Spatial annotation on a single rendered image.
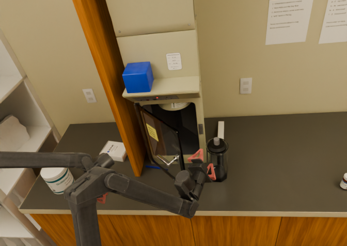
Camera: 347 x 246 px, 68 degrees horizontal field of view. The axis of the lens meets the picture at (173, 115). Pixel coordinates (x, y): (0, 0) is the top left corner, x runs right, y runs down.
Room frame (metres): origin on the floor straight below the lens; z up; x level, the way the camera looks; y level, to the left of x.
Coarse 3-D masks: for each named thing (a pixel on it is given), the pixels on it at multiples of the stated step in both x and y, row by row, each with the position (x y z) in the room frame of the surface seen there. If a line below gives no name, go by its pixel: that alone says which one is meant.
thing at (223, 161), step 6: (210, 150) 0.85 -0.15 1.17; (210, 156) 0.85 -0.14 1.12; (216, 156) 0.83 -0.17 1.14; (222, 156) 0.83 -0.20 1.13; (210, 162) 0.85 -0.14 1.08; (216, 162) 0.83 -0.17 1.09; (222, 162) 0.83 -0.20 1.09; (210, 168) 0.85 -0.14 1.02; (216, 168) 0.83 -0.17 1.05; (222, 168) 0.83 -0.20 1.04; (210, 174) 0.86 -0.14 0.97; (216, 174) 0.83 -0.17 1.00; (222, 174) 0.83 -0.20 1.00
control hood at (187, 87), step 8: (160, 80) 0.98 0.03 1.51; (168, 80) 0.97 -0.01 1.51; (176, 80) 0.96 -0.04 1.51; (184, 80) 0.95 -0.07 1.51; (192, 80) 0.94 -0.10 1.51; (152, 88) 0.93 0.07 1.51; (160, 88) 0.92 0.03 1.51; (168, 88) 0.91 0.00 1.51; (176, 88) 0.90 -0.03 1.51; (184, 88) 0.89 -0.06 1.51; (192, 88) 0.88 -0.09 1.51; (128, 96) 0.91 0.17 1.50; (136, 96) 0.91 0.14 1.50; (144, 96) 0.91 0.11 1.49; (152, 96) 0.91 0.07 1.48; (184, 96) 0.91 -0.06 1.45; (192, 96) 0.92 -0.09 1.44; (200, 96) 0.93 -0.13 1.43
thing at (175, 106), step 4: (160, 104) 1.06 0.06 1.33; (164, 104) 1.04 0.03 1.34; (168, 104) 1.03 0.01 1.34; (172, 104) 1.02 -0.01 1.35; (176, 104) 1.02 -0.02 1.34; (180, 104) 1.02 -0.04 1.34; (184, 104) 1.02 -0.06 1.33; (188, 104) 1.03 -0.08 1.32; (164, 108) 1.03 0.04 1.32; (168, 108) 1.02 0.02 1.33; (172, 108) 1.01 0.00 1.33; (176, 108) 1.01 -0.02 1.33; (180, 108) 1.01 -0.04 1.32
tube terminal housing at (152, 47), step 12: (132, 36) 1.02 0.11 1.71; (144, 36) 1.01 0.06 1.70; (156, 36) 1.00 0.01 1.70; (168, 36) 0.99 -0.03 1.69; (180, 36) 0.98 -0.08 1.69; (192, 36) 0.97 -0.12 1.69; (120, 48) 1.03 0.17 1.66; (132, 48) 1.02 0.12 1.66; (144, 48) 1.01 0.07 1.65; (156, 48) 1.00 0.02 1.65; (168, 48) 0.99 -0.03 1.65; (180, 48) 0.98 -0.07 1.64; (192, 48) 0.97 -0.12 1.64; (132, 60) 1.02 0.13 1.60; (144, 60) 1.01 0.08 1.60; (156, 60) 1.00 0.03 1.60; (192, 60) 0.97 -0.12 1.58; (156, 72) 1.00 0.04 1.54; (168, 72) 0.99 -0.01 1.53; (180, 72) 0.98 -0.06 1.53; (192, 72) 0.97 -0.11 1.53; (204, 132) 1.04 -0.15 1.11; (204, 144) 0.97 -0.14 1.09; (204, 156) 0.97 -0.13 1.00
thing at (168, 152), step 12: (144, 120) 0.97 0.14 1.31; (156, 120) 0.88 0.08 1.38; (156, 132) 0.90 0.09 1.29; (168, 132) 0.82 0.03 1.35; (156, 144) 0.92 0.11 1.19; (168, 144) 0.83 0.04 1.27; (180, 144) 0.77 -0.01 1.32; (156, 156) 0.95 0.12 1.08; (168, 156) 0.85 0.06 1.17; (180, 156) 0.77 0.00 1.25; (168, 168) 0.87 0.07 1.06; (180, 168) 0.78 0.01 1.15
